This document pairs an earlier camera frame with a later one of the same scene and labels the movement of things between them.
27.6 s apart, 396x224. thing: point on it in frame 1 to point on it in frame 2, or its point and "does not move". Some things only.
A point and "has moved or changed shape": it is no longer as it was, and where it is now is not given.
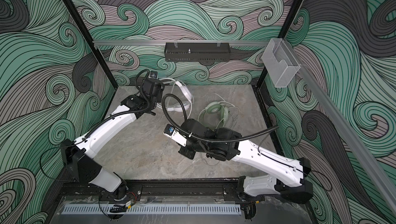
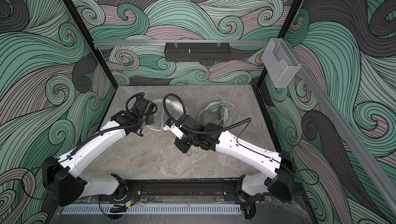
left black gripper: (159, 98) to (151, 119)
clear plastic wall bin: (281, 62) does not move
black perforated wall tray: (197, 51) does not move
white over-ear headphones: (174, 96) has moved or changed shape
